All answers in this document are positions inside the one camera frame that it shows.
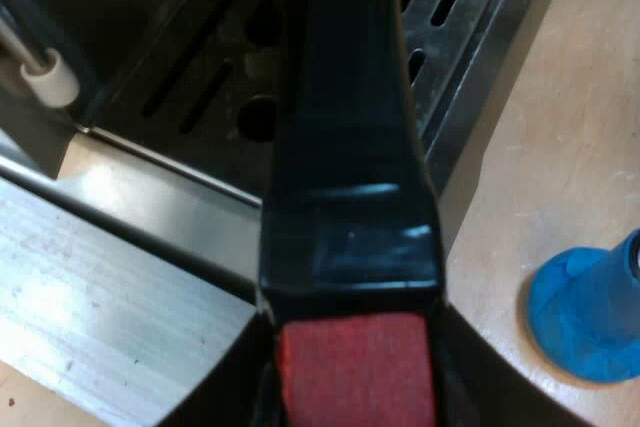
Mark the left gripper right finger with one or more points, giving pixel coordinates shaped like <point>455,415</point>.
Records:
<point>475,387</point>

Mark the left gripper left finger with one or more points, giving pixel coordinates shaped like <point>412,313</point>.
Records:
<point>235,387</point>

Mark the steel espresso machine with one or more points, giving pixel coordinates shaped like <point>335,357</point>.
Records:
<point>150,22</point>

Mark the bright blue tamper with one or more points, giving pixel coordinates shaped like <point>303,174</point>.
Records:
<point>580,312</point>

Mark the aluminium metal block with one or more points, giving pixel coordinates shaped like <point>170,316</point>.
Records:
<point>100,272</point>

